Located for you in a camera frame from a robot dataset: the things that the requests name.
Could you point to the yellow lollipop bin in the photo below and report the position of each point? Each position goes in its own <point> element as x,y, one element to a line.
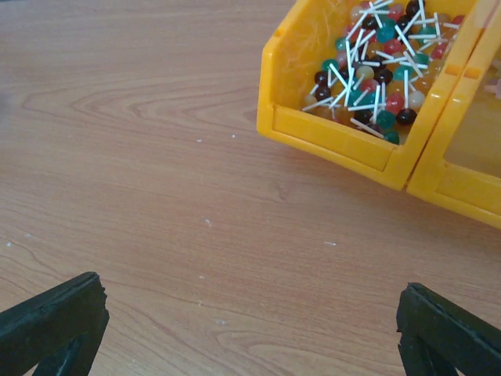
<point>294,53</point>

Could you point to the pile of lollipops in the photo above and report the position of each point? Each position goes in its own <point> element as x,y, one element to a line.
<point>384,63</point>

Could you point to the pile of popsicle candies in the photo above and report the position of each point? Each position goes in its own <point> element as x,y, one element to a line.
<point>493,86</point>

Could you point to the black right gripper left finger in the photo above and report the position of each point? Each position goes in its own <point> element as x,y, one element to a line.
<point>57,332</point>

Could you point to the yellow popsicle candy bin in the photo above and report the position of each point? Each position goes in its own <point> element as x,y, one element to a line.
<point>459,168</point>

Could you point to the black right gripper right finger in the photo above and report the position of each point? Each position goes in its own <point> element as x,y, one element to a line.
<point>439,337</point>

